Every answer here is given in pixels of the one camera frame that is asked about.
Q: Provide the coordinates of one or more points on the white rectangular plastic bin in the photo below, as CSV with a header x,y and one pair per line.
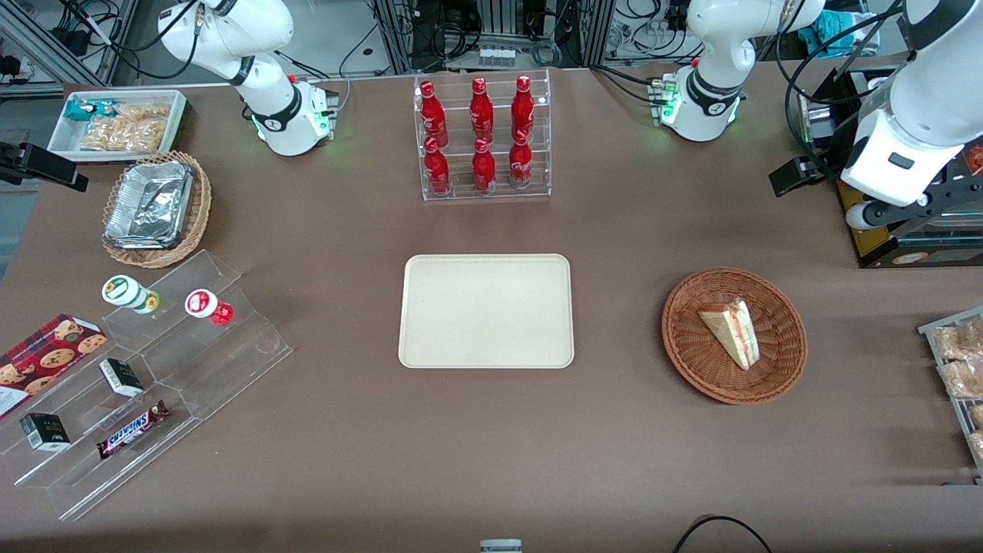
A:
x,y
65,142

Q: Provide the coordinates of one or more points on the clear acrylic stepped stand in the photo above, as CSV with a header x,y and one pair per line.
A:
x,y
69,484
230,369

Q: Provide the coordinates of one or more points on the silver aluminium foil tray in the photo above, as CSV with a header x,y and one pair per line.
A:
x,y
150,203

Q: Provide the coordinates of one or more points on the Snickers chocolate bar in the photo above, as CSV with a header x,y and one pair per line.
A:
x,y
132,430

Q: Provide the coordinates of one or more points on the light tan wicker basket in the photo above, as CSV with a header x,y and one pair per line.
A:
x,y
201,200

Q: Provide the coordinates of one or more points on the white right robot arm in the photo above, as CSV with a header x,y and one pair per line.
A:
x,y
230,38

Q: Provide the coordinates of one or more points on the small black carton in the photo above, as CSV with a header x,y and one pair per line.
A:
x,y
44,432
121,376

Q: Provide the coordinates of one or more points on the clear acrylic bottle rack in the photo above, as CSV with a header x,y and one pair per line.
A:
x,y
461,188

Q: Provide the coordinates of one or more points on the black display case yellow panel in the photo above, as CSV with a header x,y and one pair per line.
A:
x,y
854,230

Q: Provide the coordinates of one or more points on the black equipment rack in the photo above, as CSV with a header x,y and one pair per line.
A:
x,y
499,23

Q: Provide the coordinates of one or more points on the green-lidded white cup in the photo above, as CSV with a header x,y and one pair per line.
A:
x,y
127,292

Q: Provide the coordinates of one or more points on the teal cloth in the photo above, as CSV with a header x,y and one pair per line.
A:
x,y
833,31

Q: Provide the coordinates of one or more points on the triangle sandwich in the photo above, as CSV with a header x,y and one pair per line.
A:
x,y
733,332

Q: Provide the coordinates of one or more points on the clear bag of rice crackers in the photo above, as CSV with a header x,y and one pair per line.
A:
x,y
978,444
977,416
964,378
960,342

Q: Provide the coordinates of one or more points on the aluminium frame post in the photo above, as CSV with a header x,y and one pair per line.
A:
x,y
119,42

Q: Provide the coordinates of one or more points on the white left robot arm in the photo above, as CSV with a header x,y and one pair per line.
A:
x,y
921,100

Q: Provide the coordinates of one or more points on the red-lidded cup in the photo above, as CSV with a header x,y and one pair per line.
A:
x,y
203,305

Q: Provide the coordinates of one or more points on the grey rectangular tray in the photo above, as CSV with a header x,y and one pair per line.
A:
x,y
927,332

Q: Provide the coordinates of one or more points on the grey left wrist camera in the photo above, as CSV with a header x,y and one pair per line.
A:
x,y
866,216

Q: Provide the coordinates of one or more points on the brown round wicker basket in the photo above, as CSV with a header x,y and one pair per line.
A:
x,y
699,346

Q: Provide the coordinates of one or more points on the red tartan cookie box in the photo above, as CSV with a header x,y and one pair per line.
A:
x,y
46,357

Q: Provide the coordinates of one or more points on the clear bag of puffed snacks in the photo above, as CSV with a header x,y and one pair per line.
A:
x,y
123,132
94,137
152,127

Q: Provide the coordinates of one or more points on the red Coca-Cola bottle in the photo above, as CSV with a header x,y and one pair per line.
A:
x,y
438,169
481,111
484,167
523,107
433,115
521,161

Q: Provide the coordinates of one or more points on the teal snack packet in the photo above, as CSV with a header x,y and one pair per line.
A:
x,y
86,109

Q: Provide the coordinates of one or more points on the cream plastic tray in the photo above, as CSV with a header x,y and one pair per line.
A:
x,y
486,311

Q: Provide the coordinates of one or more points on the small grey device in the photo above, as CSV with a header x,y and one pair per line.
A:
x,y
501,546

